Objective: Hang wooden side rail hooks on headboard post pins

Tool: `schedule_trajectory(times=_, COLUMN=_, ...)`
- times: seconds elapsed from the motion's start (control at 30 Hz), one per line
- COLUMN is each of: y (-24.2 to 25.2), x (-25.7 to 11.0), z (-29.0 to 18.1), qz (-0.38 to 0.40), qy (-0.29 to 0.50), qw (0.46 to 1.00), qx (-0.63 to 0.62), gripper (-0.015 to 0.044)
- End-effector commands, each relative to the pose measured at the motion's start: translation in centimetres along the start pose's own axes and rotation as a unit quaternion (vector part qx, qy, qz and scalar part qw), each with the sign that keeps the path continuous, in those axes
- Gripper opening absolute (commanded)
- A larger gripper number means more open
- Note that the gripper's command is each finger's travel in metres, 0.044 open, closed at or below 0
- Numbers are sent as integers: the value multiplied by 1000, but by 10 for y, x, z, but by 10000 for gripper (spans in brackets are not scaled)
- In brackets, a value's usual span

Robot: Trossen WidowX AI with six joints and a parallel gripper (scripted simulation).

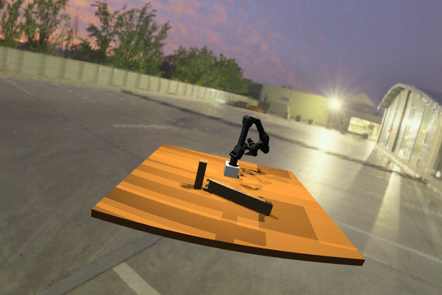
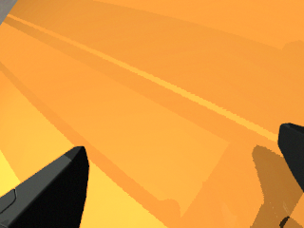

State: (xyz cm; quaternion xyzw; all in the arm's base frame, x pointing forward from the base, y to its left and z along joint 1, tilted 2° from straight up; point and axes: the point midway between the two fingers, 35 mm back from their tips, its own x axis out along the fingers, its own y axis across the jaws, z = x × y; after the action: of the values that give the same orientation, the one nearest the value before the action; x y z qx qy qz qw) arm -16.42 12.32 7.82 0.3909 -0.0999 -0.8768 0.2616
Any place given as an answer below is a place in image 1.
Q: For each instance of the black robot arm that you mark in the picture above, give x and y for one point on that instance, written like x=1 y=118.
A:
x=239 y=149

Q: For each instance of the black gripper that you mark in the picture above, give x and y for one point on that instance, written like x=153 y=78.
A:
x=252 y=149

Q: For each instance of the wooden post with slot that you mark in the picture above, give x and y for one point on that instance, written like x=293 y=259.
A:
x=200 y=174

